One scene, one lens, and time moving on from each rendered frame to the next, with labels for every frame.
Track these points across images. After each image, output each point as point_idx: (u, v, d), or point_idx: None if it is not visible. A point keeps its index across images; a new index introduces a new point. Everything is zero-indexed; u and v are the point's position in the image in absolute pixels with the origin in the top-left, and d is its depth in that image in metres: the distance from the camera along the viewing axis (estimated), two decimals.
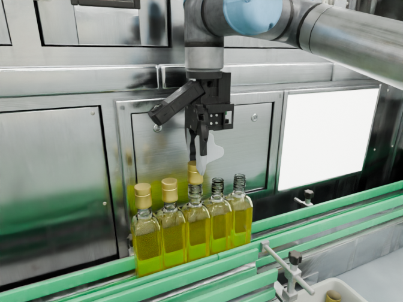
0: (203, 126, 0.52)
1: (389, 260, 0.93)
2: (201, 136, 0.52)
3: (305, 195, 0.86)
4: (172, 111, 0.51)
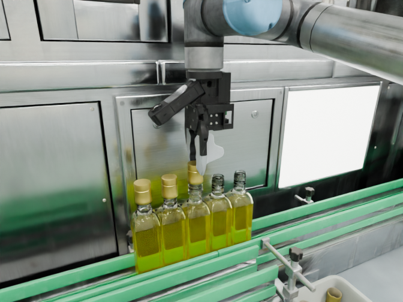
0: (203, 126, 0.52)
1: (390, 259, 0.93)
2: (201, 136, 0.52)
3: (306, 193, 0.85)
4: (172, 111, 0.51)
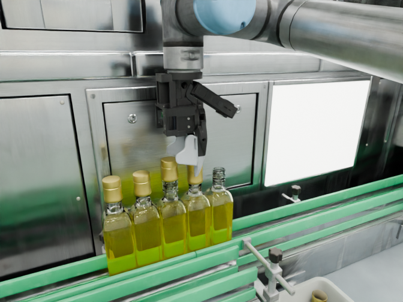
0: None
1: (381, 259, 0.90)
2: None
3: (292, 191, 0.82)
4: None
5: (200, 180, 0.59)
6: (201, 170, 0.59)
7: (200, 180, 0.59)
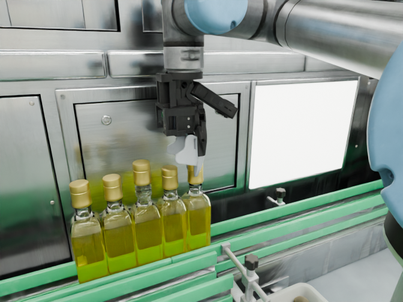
0: None
1: (369, 263, 0.88)
2: None
3: (276, 194, 0.80)
4: None
5: (174, 186, 0.57)
6: (176, 175, 0.57)
7: (175, 185, 0.57)
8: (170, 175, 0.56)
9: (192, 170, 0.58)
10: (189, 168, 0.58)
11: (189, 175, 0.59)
